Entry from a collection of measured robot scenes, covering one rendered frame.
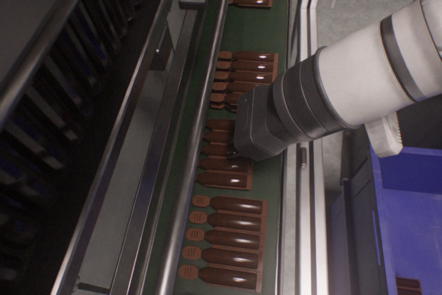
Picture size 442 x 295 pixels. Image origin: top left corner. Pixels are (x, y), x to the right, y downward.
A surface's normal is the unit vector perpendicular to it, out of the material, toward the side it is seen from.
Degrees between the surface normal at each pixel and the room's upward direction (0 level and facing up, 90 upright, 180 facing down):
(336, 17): 0
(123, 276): 55
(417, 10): 45
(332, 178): 0
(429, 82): 86
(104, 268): 90
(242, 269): 2
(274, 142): 78
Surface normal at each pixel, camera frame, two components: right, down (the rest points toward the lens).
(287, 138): -0.24, 0.92
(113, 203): 0.99, 0.08
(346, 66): -0.70, -0.05
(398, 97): -0.15, 0.83
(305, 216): -0.05, -0.50
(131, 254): 0.78, -0.20
